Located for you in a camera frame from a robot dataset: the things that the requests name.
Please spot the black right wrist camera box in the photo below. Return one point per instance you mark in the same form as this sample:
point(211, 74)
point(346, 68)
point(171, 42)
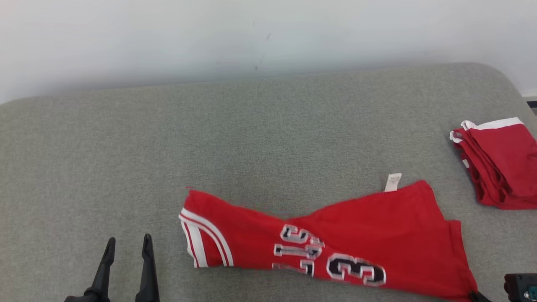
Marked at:
point(518, 288)

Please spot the red shorts with white stripe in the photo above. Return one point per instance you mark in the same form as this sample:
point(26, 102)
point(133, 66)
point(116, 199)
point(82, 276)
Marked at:
point(507, 163)

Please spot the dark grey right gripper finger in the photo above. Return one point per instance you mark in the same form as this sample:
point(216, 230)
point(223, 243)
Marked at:
point(479, 298)

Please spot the grey fabric sofa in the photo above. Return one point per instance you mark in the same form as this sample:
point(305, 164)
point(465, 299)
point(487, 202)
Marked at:
point(209, 138)

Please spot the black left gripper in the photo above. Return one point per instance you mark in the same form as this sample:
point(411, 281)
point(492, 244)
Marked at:
point(86, 299)

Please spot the red Bulls basketball jersey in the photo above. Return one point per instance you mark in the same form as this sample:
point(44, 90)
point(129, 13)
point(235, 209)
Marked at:
point(377, 226)

